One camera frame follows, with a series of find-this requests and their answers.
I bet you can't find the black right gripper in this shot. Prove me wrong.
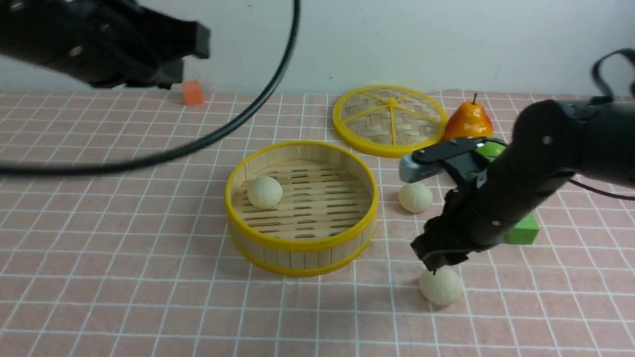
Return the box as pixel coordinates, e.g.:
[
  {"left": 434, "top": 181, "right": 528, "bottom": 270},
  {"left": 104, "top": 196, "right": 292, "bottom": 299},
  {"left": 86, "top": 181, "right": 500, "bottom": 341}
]
[{"left": 410, "top": 174, "right": 526, "bottom": 274}]

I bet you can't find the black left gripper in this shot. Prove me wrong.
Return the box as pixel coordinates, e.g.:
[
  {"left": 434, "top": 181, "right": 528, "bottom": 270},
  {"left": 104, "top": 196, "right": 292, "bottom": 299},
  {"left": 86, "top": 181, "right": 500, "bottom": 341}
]
[{"left": 0, "top": 0, "right": 211, "bottom": 90}]

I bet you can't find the white bun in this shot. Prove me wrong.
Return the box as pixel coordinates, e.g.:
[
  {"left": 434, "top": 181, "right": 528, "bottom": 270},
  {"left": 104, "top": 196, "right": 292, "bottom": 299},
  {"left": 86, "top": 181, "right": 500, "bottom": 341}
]
[
  {"left": 397, "top": 182, "right": 433, "bottom": 213},
  {"left": 247, "top": 177, "right": 283, "bottom": 209},
  {"left": 419, "top": 267, "right": 464, "bottom": 306}
]

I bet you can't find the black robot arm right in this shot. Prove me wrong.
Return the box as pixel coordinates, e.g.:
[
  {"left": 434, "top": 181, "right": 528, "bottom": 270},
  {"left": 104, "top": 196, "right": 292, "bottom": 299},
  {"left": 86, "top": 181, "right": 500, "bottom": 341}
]
[{"left": 399, "top": 100, "right": 635, "bottom": 271}]

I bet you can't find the yellow bamboo steamer tray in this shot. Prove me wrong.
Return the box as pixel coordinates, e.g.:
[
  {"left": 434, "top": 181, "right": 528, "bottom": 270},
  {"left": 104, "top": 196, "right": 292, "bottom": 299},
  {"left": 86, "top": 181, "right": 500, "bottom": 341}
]
[{"left": 225, "top": 140, "right": 379, "bottom": 277}]

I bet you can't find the yellow bamboo steamer lid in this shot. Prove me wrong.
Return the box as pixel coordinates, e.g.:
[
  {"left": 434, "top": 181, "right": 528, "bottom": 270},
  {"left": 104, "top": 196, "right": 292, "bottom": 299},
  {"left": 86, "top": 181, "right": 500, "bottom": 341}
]
[{"left": 332, "top": 85, "right": 448, "bottom": 159}]

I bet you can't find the green foam cube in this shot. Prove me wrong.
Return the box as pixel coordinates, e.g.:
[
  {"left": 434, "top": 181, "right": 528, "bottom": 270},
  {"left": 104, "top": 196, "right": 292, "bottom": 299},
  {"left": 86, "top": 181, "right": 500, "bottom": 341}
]
[{"left": 505, "top": 213, "right": 540, "bottom": 245}]

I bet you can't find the orange foam cube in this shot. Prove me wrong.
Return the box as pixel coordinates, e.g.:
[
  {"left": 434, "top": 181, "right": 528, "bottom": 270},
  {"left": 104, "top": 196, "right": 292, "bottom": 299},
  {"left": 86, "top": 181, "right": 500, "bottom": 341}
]
[{"left": 181, "top": 80, "right": 204, "bottom": 106}]

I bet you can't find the pink checkered tablecloth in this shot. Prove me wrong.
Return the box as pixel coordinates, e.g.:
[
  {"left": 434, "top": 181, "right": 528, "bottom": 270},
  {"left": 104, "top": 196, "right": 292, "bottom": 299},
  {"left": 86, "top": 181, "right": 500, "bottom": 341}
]
[{"left": 0, "top": 94, "right": 634, "bottom": 357}]

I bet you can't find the orange yellow toy pear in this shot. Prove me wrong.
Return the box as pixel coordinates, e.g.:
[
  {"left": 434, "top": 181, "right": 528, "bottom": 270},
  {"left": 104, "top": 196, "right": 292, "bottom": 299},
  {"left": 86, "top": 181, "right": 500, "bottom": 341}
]
[{"left": 442, "top": 93, "right": 494, "bottom": 141}]

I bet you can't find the black cable left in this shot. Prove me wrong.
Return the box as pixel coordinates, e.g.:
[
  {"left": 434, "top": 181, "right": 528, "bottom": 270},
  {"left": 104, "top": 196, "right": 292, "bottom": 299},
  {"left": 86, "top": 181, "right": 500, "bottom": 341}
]
[{"left": 0, "top": 0, "right": 302, "bottom": 176}]

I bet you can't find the black cable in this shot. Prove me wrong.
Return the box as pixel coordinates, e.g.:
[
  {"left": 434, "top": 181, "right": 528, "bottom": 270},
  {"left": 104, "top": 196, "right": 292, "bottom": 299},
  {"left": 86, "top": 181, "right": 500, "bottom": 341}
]
[
  {"left": 568, "top": 48, "right": 635, "bottom": 201},
  {"left": 0, "top": 0, "right": 302, "bottom": 176}
]

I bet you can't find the black cable right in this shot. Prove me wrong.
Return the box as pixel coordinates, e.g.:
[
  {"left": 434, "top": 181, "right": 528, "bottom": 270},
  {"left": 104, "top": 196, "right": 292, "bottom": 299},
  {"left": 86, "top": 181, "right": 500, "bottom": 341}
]
[{"left": 568, "top": 48, "right": 635, "bottom": 201}]

